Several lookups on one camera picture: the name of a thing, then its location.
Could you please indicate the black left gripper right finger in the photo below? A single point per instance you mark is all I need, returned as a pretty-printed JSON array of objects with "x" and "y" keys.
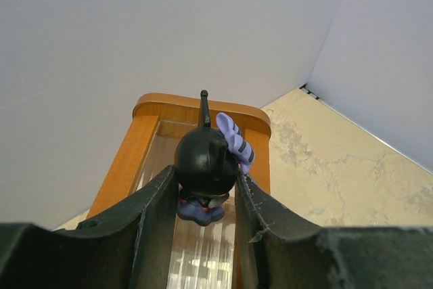
[{"x": 280, "y": 249}]

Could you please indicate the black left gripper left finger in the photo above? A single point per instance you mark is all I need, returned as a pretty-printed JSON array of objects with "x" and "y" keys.
[{"x": 84, "y": 245}]

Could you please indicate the orange three-tier ribbed shelf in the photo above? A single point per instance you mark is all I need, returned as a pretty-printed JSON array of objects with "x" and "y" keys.
[{"x": 174, "y": 171}]

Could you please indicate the black figure toy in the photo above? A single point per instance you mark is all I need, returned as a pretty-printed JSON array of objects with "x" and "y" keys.
[{"x": 208, "y": 161}]

